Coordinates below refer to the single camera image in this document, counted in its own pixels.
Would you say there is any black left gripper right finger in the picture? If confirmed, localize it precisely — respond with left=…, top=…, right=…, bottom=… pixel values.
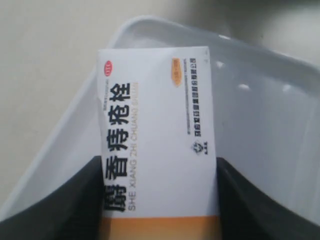
left=216, top=157, right=320, bottom=240

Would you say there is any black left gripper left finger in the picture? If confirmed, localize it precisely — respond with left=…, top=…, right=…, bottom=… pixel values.
left=0, top=156, right=103, bottom=240

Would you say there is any white red medicine box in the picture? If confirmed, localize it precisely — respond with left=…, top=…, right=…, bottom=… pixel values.
left=96, top=46, right=221, bottom=240

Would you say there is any white plastic tray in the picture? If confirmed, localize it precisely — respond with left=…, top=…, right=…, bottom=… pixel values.
left=0, top=16, right=320, bottom=223

